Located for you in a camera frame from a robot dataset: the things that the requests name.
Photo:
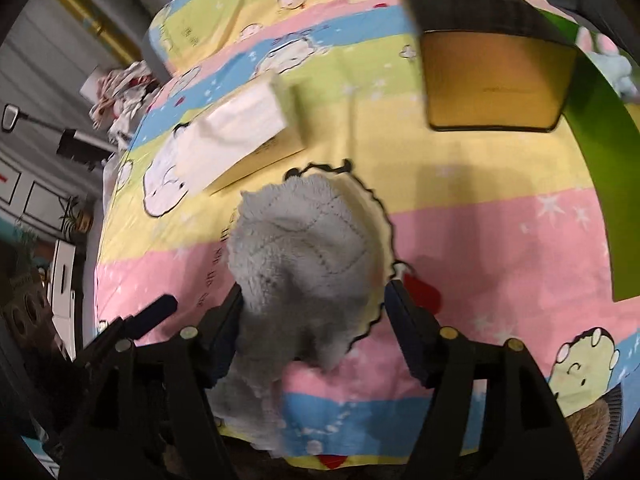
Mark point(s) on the yellow tissue pack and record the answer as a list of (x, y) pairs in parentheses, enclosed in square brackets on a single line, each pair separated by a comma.
[(240, 130)]

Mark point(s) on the greyish purple fluffy cloth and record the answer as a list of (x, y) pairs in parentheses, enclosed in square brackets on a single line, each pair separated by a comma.
[(300, 270)]

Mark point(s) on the grey curtain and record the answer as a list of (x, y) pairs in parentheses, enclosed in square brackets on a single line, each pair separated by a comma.
[(45, 60)]

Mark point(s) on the black box with green flap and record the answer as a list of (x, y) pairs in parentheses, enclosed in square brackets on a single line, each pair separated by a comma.
[(490, 75)]

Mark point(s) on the pile of clothes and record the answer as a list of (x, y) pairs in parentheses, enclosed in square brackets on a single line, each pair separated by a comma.
[(120, 90)]

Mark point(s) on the black and white stand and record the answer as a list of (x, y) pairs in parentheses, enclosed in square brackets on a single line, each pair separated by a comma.
[(75, 145)]

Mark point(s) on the yellow curtain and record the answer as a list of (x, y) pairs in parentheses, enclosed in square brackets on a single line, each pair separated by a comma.
[(95, 15)]

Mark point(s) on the cartoon printed bedsheet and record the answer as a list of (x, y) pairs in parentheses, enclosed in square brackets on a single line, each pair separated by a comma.
[(475, 240)]

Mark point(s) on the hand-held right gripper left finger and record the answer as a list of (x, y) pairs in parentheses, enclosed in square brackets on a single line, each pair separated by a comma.
[(227, 330)]

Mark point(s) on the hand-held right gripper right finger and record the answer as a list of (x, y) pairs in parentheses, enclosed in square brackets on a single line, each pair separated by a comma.
[(405, 330)]

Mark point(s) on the potted plant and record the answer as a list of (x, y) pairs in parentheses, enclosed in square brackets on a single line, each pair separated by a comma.
[(75, 217)]

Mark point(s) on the white bin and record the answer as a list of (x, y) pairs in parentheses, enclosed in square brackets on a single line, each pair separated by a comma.
[(92, 82)]

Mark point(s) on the white cabinet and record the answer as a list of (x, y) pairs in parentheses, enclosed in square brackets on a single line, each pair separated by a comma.
[(62, 280)]

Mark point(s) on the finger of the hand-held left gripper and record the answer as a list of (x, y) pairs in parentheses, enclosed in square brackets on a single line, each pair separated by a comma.
[(152, 312)]

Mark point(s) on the grey upholstered chair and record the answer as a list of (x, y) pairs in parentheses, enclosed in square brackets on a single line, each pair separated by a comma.
[(600, 0)]

